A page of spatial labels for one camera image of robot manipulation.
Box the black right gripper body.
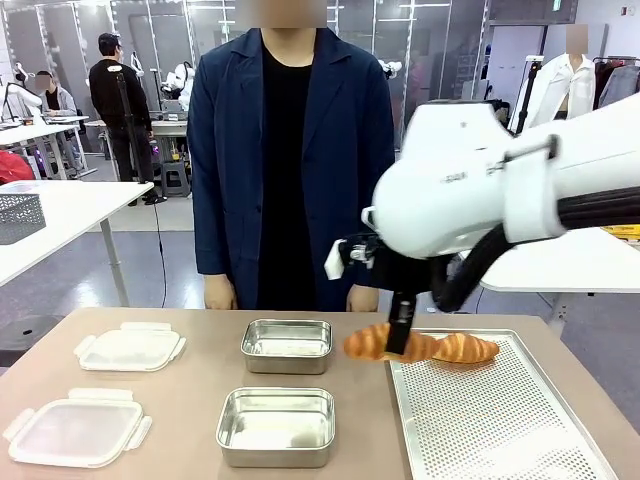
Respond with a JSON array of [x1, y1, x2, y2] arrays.
[[372, 247, 435, 298]]

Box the golden brown croissant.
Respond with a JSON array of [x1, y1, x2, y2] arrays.
[[342, 322, 437, 364], [430, 332, 501, 363]]

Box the clear plastic clip lid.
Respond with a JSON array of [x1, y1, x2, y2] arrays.
[[1, 387, 153, 469], [73, 322, 188, 373]]

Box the person's right forearm navy sleeve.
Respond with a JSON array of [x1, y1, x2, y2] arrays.
[[192, 189, 237, 279]]

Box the steel rectangular container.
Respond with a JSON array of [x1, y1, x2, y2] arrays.
[[240, 318, 334, 375], [215, 386, 337, 469]]

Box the person's left hand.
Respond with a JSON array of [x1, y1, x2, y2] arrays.
[[346, 284, 380, 314]]

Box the person's right hand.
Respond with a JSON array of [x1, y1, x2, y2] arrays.
[[204, 273, 238, 311]]

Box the perforated metal baking tray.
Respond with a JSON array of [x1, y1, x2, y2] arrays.
[[384, 328, 621, 480]]

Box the white rounded table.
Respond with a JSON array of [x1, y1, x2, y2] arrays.
[[469, 224, 640, 326]]

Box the person in navy coat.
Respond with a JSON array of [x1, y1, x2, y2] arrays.
[[187, 0, 399, 314]]

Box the black tripod stand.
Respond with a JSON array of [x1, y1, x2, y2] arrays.
[[512, 56, 545, 137]]

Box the yellow flat crate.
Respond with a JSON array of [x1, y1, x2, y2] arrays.
[[602, 224, 640, 244]]

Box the grey plastic stool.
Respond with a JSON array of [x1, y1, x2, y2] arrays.
[[160, 162, 192, 199]]

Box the clothes rack with garments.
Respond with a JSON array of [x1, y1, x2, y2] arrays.
[[593, 55, 640, 109]]

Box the white background humanoid robot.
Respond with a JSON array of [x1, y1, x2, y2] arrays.
[[162, 60, 195, 109]]

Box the white side table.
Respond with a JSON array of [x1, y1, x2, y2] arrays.
[[0, 179, 155, 307]]

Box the man in black sweater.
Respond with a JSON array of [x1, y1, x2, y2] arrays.
[[88, 32, 155, 206]]

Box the black round stool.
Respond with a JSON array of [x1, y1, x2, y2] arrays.
[[0, 314, 66, 369]]

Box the grey mesh basket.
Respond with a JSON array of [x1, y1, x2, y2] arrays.
[[0, 192, 48, 246]]

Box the seated person grey hoodie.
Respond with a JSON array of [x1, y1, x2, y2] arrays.
[[34, 69, 80, 119]]

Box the white background desk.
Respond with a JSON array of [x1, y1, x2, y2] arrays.
[[0, 115, 99, 179]]

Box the red fabric chair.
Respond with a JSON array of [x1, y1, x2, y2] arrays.
[[0, 149, 37, 186]]

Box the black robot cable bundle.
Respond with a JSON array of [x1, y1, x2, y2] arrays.
[[432, 189, 640, 314]]

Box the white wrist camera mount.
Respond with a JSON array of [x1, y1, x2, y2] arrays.
[[323, 233, 380, 281]]

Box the thin black floor cable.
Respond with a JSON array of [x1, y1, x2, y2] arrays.
[[151, 199, 167, 307]]

